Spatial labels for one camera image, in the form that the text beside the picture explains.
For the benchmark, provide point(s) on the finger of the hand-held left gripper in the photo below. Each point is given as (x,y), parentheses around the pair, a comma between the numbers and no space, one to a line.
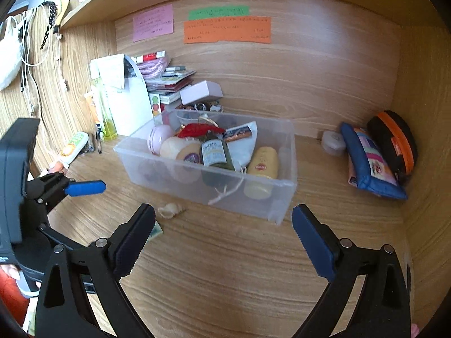
(86,188)

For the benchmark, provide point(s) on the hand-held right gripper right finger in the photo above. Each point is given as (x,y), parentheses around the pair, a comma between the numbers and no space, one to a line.
(313,243)

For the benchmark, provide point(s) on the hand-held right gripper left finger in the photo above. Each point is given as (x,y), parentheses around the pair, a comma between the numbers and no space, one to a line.
(135,243)

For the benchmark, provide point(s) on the clear plastic storage bin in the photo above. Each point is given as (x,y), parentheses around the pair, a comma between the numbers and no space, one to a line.
(274,197)

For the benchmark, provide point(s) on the pink round case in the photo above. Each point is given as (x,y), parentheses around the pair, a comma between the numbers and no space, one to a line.
(158,139)

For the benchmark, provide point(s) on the yellow sunscreen bottle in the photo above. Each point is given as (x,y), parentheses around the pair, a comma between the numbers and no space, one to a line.
(262,165)

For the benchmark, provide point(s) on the large translucent tape roll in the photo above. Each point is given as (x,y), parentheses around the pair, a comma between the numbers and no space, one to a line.
(176,149)

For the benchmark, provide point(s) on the dark green bottle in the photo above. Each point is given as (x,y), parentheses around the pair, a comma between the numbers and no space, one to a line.
(215,155)

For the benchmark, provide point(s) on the red fabric pouch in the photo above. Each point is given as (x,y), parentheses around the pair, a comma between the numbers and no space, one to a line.
(195,130)

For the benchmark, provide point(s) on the wooden desktop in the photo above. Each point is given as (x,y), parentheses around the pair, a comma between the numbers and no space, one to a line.
(229,271)

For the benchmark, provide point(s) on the person's left hand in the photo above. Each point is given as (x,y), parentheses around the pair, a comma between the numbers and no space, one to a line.
(8,271)

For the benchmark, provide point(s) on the green paper scrap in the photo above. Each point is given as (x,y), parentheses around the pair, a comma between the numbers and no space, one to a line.
(156,230)

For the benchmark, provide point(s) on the green and white tube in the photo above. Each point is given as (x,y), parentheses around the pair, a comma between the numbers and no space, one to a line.
(74,144)

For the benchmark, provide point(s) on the small seashell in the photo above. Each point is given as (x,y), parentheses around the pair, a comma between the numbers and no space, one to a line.
(171,211)

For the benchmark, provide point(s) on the metal nail clippers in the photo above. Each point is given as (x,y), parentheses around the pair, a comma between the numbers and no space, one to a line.
(95,141)

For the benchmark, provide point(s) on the yellow-green liquid bottle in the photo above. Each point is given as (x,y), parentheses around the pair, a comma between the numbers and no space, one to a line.
(109,126)

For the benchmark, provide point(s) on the orange and white tube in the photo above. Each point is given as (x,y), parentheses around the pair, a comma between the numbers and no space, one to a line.
(93,109)

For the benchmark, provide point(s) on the blue patchwork pencil case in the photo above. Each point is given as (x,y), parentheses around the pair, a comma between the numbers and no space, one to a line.
(370,169)

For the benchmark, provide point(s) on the small round white container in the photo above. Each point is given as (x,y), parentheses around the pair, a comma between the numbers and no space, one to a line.
(333,142)

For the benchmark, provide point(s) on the fruit print booklet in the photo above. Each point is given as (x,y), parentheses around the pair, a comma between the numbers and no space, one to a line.
(164,100)

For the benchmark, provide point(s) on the white hanging bag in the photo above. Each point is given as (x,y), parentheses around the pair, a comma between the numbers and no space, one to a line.
(8,60)

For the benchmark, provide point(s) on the black and orange case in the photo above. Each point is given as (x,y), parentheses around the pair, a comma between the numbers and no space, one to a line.
(394,141)

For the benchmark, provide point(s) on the person's bare foot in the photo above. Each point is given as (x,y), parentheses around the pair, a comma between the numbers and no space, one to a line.
(415,332)

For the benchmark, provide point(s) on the stack of flat packets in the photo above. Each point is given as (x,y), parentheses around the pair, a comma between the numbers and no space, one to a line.
(169,81)

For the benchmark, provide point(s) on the dark shiny trinkets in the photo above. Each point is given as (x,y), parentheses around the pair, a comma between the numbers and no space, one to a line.
(204,106)

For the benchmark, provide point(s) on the pink and white box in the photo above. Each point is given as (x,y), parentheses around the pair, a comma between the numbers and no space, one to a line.
(201,91)

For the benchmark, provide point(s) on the pink paper note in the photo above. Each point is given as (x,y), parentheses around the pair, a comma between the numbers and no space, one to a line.
(153,23)

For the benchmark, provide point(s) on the wooden shelf board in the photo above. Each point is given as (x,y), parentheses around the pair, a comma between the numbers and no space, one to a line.
(105,5)

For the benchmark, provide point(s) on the orange paper note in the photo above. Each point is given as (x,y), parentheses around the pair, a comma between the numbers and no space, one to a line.
(227,30)

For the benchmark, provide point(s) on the green paper note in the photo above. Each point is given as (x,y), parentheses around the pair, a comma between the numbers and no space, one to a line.
(218,12)

